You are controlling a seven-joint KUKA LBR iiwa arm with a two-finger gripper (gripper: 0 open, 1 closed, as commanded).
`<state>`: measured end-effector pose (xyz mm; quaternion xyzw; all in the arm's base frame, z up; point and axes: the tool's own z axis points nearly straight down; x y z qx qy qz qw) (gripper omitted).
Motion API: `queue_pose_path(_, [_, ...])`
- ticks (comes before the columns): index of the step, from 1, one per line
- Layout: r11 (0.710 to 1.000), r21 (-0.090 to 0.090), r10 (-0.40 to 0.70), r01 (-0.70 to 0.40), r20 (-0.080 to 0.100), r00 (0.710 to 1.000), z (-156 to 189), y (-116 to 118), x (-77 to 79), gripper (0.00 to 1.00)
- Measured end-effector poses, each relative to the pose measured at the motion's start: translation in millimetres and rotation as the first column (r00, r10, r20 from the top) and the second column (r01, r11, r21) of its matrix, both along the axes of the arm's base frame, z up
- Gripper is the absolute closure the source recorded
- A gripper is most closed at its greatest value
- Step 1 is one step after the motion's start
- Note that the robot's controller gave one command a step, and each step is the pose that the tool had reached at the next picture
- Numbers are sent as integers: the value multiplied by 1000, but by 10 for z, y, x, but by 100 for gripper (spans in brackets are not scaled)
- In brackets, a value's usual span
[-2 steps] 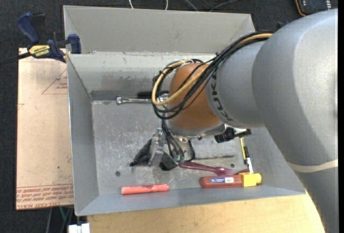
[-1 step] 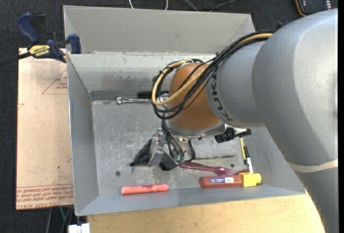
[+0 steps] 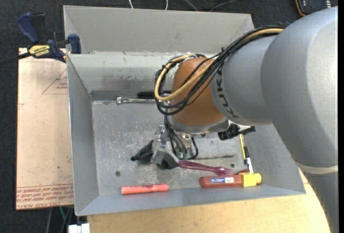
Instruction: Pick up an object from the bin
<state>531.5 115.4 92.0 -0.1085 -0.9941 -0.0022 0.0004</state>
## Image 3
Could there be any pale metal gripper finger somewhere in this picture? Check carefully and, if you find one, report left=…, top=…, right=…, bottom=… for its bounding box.
left=155, top=125, right=169, bottom=148
left=150, top=143, right=173, bottom=165

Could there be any black plastic object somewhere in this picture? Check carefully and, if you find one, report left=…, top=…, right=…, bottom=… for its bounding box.
left=130, top=139, right=179, bottom=170

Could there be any purple plastic fork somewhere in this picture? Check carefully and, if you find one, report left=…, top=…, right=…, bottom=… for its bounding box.
left=177, top=159, right=235, bottom=176

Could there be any grey metal bin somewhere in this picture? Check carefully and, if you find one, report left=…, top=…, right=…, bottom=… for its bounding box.
left=63, top=5, right=307, bottom=217

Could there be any grey flat block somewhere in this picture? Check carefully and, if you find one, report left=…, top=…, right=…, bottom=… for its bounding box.
left=193, top=138, right=238, bottom=160

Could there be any orange marker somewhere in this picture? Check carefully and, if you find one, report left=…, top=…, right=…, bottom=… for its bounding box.
left=120, top=183, right=170, bottom=195

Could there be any silver metal tool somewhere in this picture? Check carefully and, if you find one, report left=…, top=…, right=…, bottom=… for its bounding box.
left=116, top=95, right=158, bottom=105

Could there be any red-brown bottle with yellow cap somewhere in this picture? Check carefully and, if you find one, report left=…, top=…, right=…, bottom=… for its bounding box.
left=199, top=171, right=263, bottom=189

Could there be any yellow black white pen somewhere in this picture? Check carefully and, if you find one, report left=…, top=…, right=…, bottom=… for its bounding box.
left=238, top=133, right=255, bottom=174

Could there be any brown cardboard board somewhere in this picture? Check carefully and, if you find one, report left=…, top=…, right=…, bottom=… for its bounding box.
left=16, top=47, right=75, bottom=211

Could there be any black cylinder on white bracket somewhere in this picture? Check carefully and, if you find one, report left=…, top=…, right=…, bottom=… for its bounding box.
left=217, top=123, right=256, bottom=142

